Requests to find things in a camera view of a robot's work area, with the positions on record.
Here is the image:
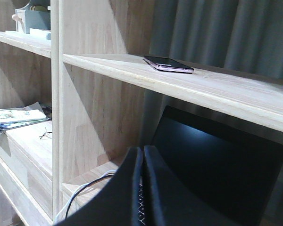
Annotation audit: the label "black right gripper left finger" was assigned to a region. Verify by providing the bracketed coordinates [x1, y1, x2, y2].
[57, 147, 143, 226]

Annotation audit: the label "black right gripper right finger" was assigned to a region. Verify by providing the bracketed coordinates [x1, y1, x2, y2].
[143, 145, 236, 226]

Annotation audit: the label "black smartphone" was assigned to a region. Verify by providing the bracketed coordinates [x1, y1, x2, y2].
[143, 56, 194, 73]

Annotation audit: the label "grey laptop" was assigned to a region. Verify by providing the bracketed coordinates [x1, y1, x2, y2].
[151, 106, 283, 226]

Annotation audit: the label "black eyeglasses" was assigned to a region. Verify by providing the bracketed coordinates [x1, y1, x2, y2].
[39, 127, 52, 140]

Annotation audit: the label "wooden shelf unit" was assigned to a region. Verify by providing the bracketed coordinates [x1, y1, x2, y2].
[0, 0, 283, 226]

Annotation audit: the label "stack of magazines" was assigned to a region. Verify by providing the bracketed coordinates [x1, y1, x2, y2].
[0, 102, 52, 134]

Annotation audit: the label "grey-green curtain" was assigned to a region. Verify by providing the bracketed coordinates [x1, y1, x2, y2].
[141, 0, 283, 226]

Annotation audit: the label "small blue-grey drawer box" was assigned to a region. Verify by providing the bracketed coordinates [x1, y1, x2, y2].
[12, 0, 50, 34]

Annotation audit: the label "black usb cable left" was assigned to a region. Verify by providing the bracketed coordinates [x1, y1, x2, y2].
[65, 173, 116, 220]

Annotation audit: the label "white cable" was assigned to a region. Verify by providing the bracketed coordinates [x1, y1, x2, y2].
[53, 169, 117, 224]

